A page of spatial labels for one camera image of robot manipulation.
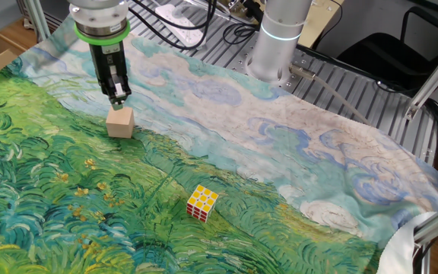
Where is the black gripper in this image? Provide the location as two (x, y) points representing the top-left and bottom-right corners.
(88, 40), (132, 112)

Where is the plain wooden cube block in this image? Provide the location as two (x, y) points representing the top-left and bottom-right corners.
(105, 106), (135, 139)

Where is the white power strip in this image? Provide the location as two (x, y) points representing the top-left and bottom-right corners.
(154, 3), (208, 49)

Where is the painted landscape print cloth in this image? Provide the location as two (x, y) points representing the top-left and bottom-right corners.
(0, 2), (438, 274)

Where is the rubik's cube puzzle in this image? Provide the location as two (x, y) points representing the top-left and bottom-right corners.
(186, 184), (220, 224)

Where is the black office chair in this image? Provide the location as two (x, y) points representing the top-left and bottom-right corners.
(336, 5), (438, 93)

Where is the white fabric sheet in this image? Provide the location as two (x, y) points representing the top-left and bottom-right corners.
(376, 211), (438, 274)

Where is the green flange ring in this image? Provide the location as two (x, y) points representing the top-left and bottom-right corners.
(73, 19), (132, 46)

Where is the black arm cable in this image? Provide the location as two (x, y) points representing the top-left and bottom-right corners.
(127, 0), (222, 53)

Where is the black coiled cable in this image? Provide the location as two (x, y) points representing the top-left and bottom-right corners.
(221, 21), (261, 46)

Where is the grey braided base cable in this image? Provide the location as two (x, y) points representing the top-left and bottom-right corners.
(289, 63), (372, 126)

